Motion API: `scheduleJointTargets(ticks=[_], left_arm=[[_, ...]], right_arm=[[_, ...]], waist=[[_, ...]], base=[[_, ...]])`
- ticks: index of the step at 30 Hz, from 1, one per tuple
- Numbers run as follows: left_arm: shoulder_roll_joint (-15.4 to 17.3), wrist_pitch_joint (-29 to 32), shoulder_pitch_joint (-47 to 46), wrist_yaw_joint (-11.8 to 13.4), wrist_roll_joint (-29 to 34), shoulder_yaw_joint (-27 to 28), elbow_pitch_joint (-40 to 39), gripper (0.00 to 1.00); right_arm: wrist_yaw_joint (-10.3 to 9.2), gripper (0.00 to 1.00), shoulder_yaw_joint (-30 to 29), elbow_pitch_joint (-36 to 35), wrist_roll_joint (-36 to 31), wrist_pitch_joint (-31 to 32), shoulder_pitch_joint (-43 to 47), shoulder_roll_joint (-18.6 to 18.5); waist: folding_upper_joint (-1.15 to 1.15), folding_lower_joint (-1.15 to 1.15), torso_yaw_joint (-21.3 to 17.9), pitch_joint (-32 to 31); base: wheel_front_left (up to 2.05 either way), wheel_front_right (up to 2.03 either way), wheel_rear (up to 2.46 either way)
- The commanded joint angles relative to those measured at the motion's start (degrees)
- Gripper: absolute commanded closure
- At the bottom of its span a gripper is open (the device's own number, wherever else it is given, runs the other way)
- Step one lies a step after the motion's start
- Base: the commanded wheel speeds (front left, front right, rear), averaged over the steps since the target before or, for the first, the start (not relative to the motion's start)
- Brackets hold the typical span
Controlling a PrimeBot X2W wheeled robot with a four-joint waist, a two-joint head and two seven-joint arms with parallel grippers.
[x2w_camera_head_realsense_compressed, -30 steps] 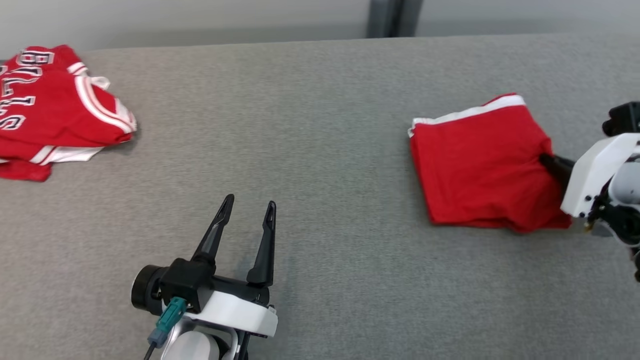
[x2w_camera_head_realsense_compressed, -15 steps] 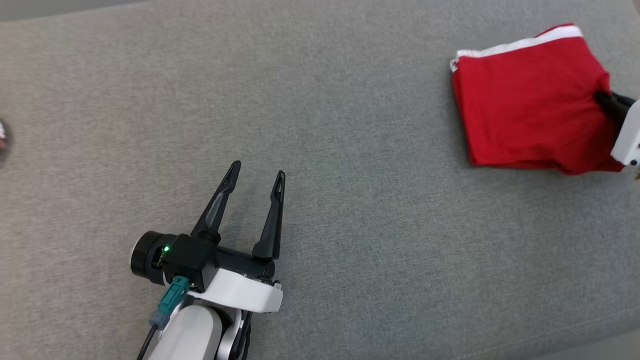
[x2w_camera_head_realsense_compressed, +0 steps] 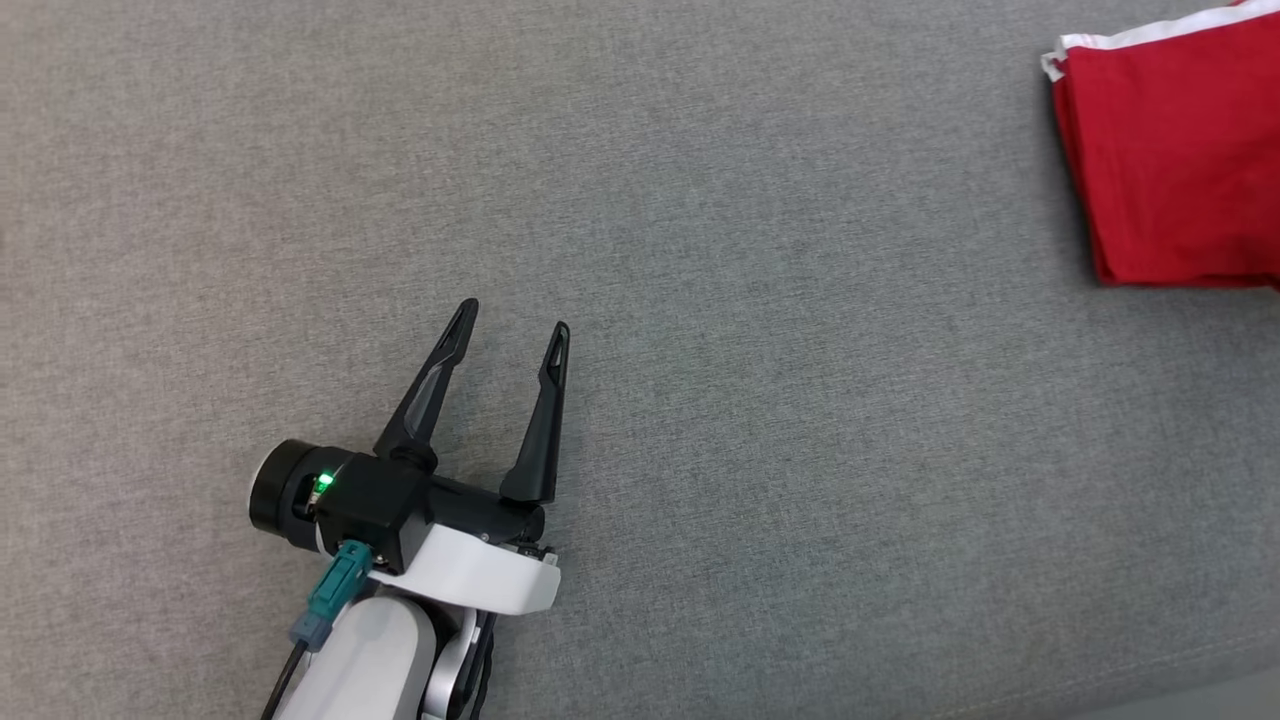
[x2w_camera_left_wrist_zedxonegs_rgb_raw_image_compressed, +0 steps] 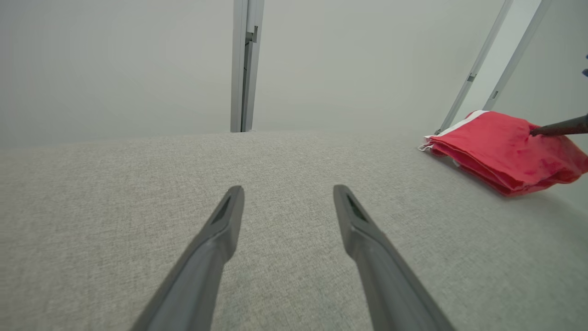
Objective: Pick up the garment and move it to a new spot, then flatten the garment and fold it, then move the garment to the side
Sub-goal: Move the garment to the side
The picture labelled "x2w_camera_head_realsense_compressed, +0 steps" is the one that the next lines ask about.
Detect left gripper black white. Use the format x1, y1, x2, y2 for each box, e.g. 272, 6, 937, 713
248, 298, 572, 617

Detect red Bulls 23 shorts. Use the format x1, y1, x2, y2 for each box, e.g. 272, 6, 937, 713
1040, 0, 1280, 292

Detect teal connector left camera cable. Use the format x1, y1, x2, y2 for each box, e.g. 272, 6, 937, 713
260, 540, 374, 720

